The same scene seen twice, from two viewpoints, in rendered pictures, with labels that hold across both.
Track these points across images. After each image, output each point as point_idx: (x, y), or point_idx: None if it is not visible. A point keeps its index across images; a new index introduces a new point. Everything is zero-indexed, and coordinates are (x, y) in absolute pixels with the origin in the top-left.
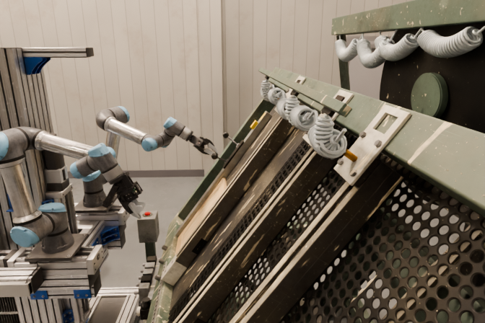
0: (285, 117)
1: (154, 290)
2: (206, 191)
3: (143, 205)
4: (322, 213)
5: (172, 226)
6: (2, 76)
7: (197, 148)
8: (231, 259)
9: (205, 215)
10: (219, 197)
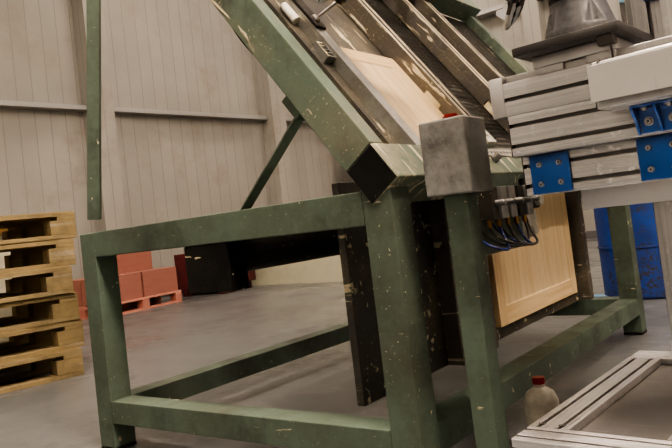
0: None
1: (507, 169)
2: (352, 69)
3: (498, 15)
4: (437, 13)
5: (409, 157)
6: None
7: None
8: (461, 55)
9: (419, 65)
10: (400, 44)
